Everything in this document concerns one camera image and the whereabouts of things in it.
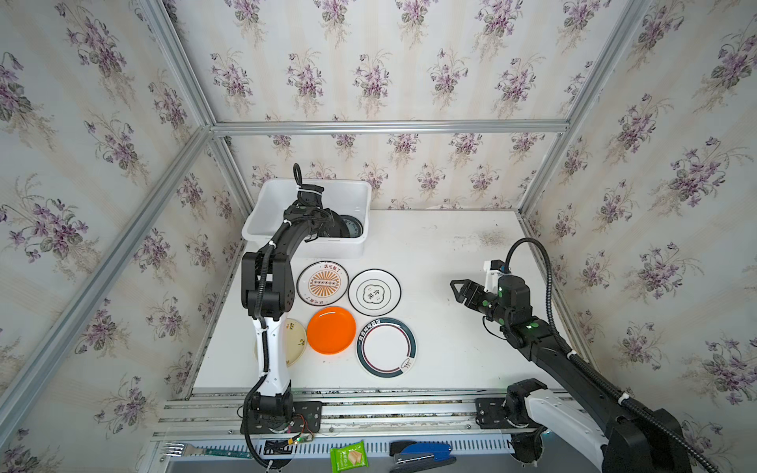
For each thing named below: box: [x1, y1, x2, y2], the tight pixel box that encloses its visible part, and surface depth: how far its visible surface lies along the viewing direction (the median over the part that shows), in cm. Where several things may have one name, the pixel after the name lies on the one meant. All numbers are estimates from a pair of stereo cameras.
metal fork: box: [162, 443, 206, 458], surface depth 70 cm
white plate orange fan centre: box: [295, 260, 350, 307], surface depth 100 cm
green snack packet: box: [330, 439, 370, 473], surface depth 69 cm
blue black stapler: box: [389, 440, 457, 473], surface depth 68 cm
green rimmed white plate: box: [355, 317, 418, 380], surface depth 86 cm
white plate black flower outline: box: [347, 268, 403, 317], surface depth 97 cm
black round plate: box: [340, 214, 364, 239], surface depth 116 cm
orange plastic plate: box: [306, 306, 357, 355], surface depth 89 cm
